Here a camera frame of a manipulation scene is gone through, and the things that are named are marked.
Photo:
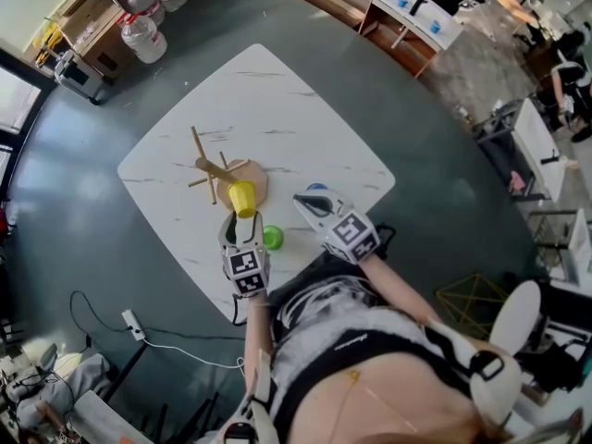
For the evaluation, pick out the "white side table wooden frame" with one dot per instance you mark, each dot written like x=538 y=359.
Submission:
x=418 y=26

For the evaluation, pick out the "white table black frame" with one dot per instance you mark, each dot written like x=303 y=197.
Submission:
x=538 y=151

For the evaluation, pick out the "white portable air cooler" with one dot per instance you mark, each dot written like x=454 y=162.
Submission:
x=78 y=77

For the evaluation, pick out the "blue plastic cup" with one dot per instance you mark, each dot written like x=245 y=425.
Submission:
x=316 y=187

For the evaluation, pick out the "person's body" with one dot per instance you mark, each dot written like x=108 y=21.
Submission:
x=370 y=386

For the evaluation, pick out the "white round-back chair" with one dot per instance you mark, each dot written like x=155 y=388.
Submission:
x=515 y=317

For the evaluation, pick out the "white power strip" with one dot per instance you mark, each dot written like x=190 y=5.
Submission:
x=134 y=325

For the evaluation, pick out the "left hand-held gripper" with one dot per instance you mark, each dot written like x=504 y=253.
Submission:
x=247 y=271

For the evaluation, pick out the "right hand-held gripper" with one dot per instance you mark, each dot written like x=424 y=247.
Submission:
x=353 y=238

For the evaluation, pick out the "person's right forearm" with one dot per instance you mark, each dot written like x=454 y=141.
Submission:
x=398 y=289

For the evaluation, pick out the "cardboard box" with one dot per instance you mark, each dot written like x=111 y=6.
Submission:
x=102 y=40

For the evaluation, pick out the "white table with clutter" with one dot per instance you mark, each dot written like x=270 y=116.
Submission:
x=106 y=419

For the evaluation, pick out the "green plastic cup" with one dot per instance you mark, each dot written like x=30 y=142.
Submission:
x=274 y=238

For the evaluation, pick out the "person's left forearm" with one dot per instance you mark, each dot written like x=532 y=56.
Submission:
x=259 y=340

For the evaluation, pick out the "wooden cup tree stand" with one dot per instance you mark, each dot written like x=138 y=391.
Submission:
x=256 y=178

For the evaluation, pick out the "yellow plastic cup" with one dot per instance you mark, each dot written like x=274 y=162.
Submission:
x=242 y=199

